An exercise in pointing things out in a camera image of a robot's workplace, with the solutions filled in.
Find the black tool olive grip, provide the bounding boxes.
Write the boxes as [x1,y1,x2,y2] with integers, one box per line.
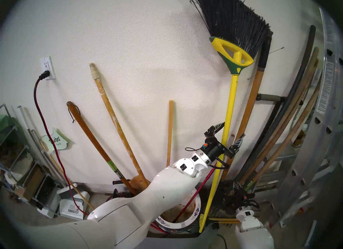
[241,93,286,171]

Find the thin flat wooden stick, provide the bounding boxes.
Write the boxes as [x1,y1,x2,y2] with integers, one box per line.
[166,100,174,167]

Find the aluminium ladder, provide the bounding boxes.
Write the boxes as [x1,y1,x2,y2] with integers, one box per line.
[269,7,343,230]

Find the red walking cane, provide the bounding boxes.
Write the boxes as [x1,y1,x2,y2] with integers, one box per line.
[173,163,217,223]

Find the yellow broom black bristles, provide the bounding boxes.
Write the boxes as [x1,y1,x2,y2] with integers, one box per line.
[181,0,284,233]

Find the bundle of long tool handles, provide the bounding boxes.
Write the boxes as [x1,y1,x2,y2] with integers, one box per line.
[237,25,316,183]

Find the grey metal rod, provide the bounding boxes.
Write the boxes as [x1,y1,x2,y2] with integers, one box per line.
[27,128,67,187]

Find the mint green name sign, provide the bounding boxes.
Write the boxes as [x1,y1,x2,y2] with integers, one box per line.
[41,128,69,151]

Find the grey flat wooden stake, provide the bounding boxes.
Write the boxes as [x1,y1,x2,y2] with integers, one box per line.
[222,134,236,168]

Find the white floral ceramic pot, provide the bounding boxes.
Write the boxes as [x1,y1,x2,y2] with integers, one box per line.
[154,191,202,234]

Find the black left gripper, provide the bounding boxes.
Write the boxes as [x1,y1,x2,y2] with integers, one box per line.
[205,122,245,159]

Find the long bare wooden pole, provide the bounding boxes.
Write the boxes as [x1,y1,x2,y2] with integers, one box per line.
[243,59,319,191]
[252,75,323,183]

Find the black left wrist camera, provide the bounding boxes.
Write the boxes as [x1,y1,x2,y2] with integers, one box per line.
[202,137,217,151]

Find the paint-spattered wooden pole threaded tip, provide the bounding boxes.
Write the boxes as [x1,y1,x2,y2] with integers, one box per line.
[89,63,149,188]

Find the grey metal step stool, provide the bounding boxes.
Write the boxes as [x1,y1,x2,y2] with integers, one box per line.
[255,143,298,192]

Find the brown wooden board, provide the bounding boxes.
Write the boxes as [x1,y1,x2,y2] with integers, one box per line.
[128,174,150,192]

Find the white plastic box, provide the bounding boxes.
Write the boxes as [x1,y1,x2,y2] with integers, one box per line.
[58,190,90,221]

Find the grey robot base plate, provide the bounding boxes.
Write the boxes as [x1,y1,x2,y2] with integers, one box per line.
[142,231,239,249]

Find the dark brown handle green band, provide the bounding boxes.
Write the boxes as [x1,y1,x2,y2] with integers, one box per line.
[66,101,137,195]

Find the wooden handle black grip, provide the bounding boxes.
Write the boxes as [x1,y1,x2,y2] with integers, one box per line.
[221,30,274,181]

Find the white wall outlet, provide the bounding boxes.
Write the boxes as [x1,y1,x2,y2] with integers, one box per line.
[40,56,57,80]

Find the brown bottle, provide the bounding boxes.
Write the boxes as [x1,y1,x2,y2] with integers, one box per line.
[292,131,307,147]

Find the red black power cord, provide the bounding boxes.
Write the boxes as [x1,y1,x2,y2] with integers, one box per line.
[33,71,90,216]

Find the yellow handled garden tool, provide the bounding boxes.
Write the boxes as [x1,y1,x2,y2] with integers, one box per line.
[200,213,240,225]

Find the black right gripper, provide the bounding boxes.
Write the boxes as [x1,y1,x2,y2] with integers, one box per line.
[226,182,259,209]

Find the grey wire shelf rack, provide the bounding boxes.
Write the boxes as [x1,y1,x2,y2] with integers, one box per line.
[0,104,62,217]

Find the bundle of leaning handles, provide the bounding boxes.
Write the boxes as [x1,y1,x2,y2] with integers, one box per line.
[238,47,319,186]

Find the red black cord reel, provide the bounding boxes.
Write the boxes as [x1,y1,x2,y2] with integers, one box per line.
[107,188,136,201]

